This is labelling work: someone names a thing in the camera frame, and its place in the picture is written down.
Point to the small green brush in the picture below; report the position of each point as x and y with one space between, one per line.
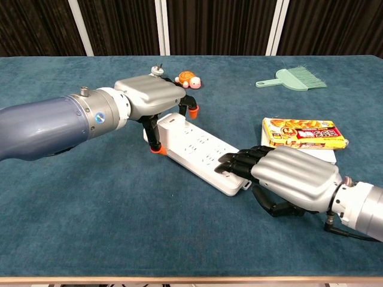
311 78

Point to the small green dustpan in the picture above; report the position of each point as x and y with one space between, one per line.
285 78

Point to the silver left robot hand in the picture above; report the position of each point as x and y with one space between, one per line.
149 94

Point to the blue left robot arm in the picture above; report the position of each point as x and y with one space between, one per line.
51 125

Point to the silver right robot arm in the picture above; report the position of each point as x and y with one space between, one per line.
362 203

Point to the white power strip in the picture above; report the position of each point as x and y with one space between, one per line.
203 146

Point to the white frame post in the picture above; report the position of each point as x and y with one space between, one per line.
276 27
81 27
162 27

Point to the teal velvet table cloth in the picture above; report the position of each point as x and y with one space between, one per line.
119 224

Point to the yellow curry box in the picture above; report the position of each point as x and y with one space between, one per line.
305 133

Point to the orange turtle toy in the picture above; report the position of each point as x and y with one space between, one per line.
187 77

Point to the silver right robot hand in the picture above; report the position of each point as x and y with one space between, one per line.
293 176

